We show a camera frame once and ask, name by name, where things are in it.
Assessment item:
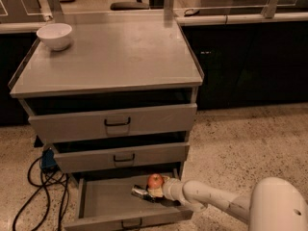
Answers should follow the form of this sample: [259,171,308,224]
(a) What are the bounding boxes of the white ceramic bowl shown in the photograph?
[37,23,72,51]

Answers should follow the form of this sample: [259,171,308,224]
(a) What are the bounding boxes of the grey drawer cabinet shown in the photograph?
[7,11,205,180]

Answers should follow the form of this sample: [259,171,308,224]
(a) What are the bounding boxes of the dark counter cabinet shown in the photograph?
[182,21,308,110]

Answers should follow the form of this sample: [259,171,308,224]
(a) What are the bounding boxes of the red apple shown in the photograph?
[147,173,165,189]

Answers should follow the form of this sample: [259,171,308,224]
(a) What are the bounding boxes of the black floor cables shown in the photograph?
[12,156,71,231]

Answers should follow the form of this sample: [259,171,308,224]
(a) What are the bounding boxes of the grey top drawer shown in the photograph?
[29,104,196,143]

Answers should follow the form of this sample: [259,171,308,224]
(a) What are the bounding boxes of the grey bottom drawer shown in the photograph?
[64,164,193,231]

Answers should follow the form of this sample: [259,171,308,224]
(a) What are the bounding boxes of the crumpled silver foil packet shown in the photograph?
[131,185,151,200]

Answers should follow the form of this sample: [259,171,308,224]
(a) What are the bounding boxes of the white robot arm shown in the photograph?
[147,174,308,231]

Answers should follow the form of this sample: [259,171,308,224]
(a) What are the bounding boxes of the grey drawer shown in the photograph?
[64,164,193,231]
[29,104,196,143]
[54,142,190,173]

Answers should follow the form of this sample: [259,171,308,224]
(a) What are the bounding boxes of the black cable on counter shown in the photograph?
[183,8,201,17]

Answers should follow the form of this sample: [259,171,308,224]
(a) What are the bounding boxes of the blue power box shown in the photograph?
[39,149,58,172]

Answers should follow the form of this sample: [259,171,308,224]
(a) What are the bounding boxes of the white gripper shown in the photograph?
[147,176,185,204]

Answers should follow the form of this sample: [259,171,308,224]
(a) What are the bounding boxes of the grey middle drawer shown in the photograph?
[54,142,190,173]

